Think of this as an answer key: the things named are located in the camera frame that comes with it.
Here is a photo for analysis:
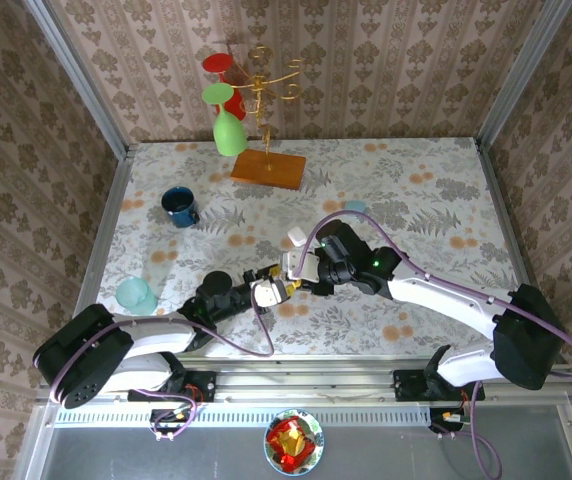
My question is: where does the aluminium table side rail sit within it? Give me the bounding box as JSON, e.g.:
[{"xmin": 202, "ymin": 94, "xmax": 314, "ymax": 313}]
[
  {"xmin": 473, "ymin": 137, "xmax": 567, "ymax": 366},
  {"xmin": 58, "ymin": 144, "xmax": 140, "ymax": 369}
]

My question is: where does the red foil candy wrapper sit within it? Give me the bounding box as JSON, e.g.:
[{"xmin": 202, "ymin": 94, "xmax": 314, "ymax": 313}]
[{"xmin": 266, "ymin": 417, "xmax": 317, "ymax": 472}]

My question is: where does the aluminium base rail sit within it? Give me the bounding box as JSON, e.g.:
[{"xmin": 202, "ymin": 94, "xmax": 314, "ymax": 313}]
[{"xmin": 35, "ymin": 354, "xmax": 572, "ymax": 405}]

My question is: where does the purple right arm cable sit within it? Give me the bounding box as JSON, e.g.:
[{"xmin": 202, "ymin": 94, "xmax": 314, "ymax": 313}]
[{"xmin": 298, "ymin": 210, "xmax": 572, "ymax": 479}]

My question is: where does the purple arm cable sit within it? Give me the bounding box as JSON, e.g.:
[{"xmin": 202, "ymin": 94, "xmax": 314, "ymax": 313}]
[
  {"xmin": 298, "ymin": 210, "xmax": 572, "ymax": 479},
  {"xmin": 49, "ymin": 287, "xmax": 276, "ymax": 441}
]

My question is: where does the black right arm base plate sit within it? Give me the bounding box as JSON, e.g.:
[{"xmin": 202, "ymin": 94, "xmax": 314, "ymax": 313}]
[{"xmin": 393, "ymin": 367, "xmax": 487, "ymax": 404}]

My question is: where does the aluminium frame post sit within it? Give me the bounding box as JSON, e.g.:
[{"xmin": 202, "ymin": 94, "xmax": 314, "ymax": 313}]
[
  {"xmin": 21, "ymin": 0, "xmax": 132, "ymax": 160},
  {"xmin": 475, "ymin": 0, "xmax": 567, "ymax": 151}
]

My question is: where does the patterned ceramic bowl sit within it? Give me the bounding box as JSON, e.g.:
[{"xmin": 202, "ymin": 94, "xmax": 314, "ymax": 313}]
[{"xmin": 263, "ymin": 408, "xmax": 326, "ymax": 474}]

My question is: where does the translucent teal plastic cup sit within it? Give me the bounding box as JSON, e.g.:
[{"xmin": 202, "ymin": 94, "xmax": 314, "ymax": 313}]
[{"xmin": 115, "ymin": 277, "xmax": 160, "ymax": 316}]

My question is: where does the black connector with wires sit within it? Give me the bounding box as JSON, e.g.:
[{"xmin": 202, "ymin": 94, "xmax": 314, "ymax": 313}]
[
  {"xmin": 428, "ymin": 407, "xmax": 468, "ymax": 435},
  {"xmin": 149, "ymin": 407, "xmax": 198, "ymax": 442}
]

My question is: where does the perforated metal cable duct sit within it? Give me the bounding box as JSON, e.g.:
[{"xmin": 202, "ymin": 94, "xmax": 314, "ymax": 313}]
[{"xmin": 53, "ymin": 405, "xmax": 430, "ymax": 429}]

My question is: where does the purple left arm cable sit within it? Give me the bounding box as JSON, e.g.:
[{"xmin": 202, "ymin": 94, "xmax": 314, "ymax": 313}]
[{"xmin": 49, "ymin": 287, "xmax": 276, "ymax": 441}]

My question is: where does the green plastic wine glass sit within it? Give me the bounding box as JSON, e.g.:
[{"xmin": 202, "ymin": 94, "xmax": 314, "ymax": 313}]
[{"xmin": 200, "ymin": 82, "xmax": 248, "ymax": 158}]

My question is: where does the gold foil candy wrapper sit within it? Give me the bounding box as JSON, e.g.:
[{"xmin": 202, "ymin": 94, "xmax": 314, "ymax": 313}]
[{"xmin": 277, "ymin": 428, "xmax": 306, "ymax": 454}]

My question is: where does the red plastic wine glass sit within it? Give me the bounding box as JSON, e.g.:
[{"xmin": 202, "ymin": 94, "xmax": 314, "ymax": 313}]
[{"xmin": 201, "ymin": 52, "xmax": 247, "ymax": 122}]

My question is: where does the dark blue mug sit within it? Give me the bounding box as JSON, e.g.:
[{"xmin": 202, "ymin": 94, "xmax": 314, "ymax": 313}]
[{"xmin": 159, "ymin": 186, "xmax": 201, "ymax": 229}]

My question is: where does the gold wire rack wooden base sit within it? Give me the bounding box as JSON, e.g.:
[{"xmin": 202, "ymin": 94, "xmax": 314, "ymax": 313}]
[{"xmin": 229, "ymin": 44, "xmax": 308, "ymax": 192}]

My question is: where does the grey metal shelf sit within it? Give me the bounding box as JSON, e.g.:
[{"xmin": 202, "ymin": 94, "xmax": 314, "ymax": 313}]
[{"xmin": 13, "ymin": 392, "xmax": 572, "ymax": 480}]

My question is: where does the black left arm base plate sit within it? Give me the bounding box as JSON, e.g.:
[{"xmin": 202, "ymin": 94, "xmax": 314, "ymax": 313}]
[{"xmin": 126, "ymin": 368, "xmax": 217, "ymax": 404}]

